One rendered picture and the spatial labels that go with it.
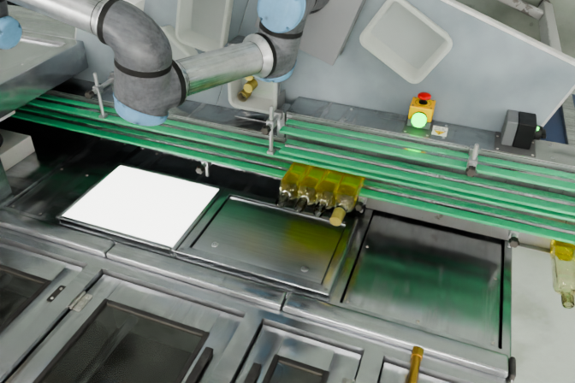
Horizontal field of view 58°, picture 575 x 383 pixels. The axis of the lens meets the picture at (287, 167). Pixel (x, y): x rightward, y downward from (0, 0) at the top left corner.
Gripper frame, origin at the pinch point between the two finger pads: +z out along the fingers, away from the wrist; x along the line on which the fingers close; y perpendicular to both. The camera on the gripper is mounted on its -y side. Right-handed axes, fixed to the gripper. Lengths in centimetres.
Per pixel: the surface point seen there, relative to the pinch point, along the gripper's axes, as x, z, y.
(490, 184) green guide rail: 15, 19, -133
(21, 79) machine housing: 45.2, -3.5, 14.4
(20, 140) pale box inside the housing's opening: 76, -6, 18
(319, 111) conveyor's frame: 24, 25, -78
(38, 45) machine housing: 52, 19, 28
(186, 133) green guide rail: 46, 9, -41
